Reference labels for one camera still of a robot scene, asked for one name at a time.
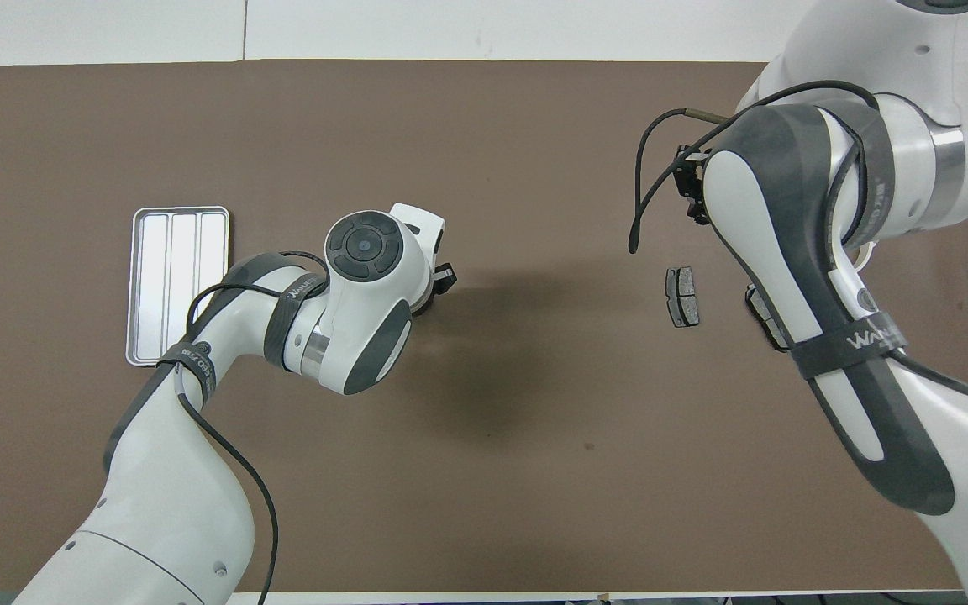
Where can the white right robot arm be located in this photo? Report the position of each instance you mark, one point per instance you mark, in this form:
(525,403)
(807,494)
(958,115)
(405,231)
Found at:
(753,210)

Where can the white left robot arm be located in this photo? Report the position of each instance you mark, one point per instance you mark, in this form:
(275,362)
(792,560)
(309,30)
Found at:
(165,487)

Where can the silver metal tray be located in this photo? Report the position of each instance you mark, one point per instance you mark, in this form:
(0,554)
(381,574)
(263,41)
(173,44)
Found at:
(156,277)

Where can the rectangular dark brake pad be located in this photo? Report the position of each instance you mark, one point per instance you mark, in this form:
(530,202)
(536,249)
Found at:
(683,296)

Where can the curved dark brake pad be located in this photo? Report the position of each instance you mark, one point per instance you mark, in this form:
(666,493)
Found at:
(760,307)

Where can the brown table mat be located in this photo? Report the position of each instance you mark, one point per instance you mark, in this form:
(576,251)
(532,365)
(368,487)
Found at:
(534,470)

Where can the white curved plastic bracket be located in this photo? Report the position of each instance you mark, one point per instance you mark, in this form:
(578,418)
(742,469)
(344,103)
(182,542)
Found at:
(865,255)

